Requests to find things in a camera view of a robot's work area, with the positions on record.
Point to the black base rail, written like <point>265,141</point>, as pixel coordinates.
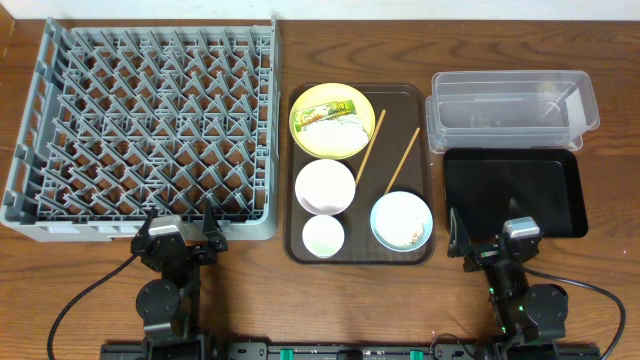
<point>439,351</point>

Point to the white bowl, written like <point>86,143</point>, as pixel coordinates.
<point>325,187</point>

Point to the small white cup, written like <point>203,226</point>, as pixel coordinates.
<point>323,236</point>

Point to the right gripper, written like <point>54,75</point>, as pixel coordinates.
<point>460,244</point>

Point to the clear plastic waste bin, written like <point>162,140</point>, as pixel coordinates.
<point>519,109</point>

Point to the right wooden chopstick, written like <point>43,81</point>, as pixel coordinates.
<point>402,160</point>

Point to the light blue bowl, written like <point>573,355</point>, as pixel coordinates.
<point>401,221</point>

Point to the grey plastic dishwasher rack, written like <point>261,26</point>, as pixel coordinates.
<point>123,121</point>

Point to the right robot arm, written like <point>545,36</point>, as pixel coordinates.
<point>532,317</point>

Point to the green snack wrapper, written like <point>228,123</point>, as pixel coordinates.
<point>305,117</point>

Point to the brown serving tray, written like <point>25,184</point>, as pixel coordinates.
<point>405,106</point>

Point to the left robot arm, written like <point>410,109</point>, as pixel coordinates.
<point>169,305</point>

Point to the wooden chopstick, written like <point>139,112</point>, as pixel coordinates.
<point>370,147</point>
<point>402,160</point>

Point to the left wooden chopstick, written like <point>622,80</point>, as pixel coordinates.
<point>370,147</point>

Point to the black food waste tray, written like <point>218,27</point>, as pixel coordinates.
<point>491,186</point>

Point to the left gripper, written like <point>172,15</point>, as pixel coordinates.
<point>214,240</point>

